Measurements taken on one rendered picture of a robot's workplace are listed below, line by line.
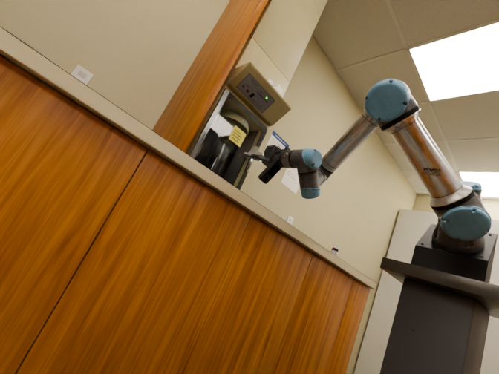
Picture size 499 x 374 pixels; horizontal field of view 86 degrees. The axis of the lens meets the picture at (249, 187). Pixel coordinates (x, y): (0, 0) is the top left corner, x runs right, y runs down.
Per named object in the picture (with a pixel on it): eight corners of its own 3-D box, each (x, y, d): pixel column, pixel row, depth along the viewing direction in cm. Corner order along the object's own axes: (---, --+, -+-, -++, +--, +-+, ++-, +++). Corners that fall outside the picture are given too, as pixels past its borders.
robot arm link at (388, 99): (493, 216, 84) (398, 70, 85) (503, 238, 72) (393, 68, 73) (450, 228, 91) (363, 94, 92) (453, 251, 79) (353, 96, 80)
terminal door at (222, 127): (186, 163, 112) (226, 88, 123) (236, 196, 130) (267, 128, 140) (186, 163, 112) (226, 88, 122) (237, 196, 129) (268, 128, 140)
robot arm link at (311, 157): (312, 173, 97) (309, 150, 95) (289, 172, 106) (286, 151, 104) (325, 167, 102) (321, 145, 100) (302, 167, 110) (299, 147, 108)
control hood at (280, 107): (226, 84, 123) (235, 67, 126) (269, 126, 142) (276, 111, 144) (240, 78, 114) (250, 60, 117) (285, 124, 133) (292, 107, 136)
